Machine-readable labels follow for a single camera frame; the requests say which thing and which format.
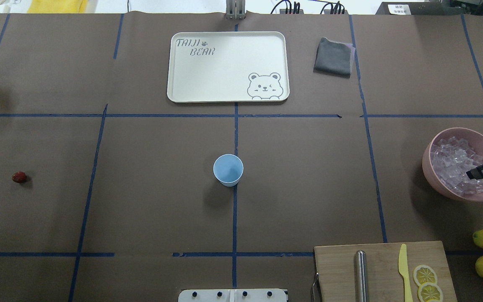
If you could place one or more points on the steel muddler black tip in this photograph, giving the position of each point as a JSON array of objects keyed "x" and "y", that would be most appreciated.
[{"x": 361, "y": 279}]

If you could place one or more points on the red strawberry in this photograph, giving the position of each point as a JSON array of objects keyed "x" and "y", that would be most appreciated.
[{"x": 19, "y": 177}]

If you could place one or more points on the light blue plastic cup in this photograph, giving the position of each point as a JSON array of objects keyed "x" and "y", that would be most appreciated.
[{"x": 228, "y": 169}]

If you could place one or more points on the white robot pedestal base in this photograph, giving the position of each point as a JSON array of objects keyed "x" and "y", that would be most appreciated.
[{"x": 234, "y": 295}]

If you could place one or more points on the aluminium frame post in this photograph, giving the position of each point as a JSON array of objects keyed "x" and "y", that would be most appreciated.
[{"x": 236, "y": 9}]

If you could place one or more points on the bamboo cutting board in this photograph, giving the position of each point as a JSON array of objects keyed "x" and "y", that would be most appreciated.
[{"x": 337, "y": 272}]

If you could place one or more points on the lemon slice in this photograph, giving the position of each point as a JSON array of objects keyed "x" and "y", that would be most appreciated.
[
  {"x": 430, "y": 292},
  {"x": 424, "y": 274}
]

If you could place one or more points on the clear ice cubes pile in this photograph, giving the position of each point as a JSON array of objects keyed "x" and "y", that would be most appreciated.
[{"x": 451, "y": 159}]

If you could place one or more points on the yellow plastic knife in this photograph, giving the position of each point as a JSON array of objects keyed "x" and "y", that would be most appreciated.
[{"x": 402, "y": 265}]

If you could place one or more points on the grey folded cloth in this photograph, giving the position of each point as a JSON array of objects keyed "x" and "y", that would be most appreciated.
[{"x": 334, "y": 58}]

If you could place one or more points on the yellow cloth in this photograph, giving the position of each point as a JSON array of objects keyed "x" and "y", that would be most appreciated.
[{"x": 58, "y": 6}]

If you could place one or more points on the pink bowl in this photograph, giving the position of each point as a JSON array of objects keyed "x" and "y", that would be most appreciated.
[{"x": 475, "y": 138}]

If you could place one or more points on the cream bear serving tray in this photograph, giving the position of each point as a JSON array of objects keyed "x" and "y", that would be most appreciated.
[{"x": 215, "y": 67}]

